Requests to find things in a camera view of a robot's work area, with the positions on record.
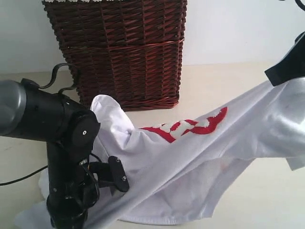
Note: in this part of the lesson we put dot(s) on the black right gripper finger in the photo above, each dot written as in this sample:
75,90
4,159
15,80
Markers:
291,66

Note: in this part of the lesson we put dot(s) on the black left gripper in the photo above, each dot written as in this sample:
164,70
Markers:
73,189

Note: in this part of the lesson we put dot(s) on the white t-shirt red lettering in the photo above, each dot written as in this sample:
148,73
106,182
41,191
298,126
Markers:
178,171

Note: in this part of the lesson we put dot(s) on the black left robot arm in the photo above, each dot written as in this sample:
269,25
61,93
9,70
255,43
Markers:
69,130

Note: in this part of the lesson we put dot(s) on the dark red wicker basket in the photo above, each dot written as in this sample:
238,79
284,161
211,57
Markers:
131,50

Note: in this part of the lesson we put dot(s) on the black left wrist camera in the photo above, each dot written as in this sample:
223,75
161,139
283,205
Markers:
110,174

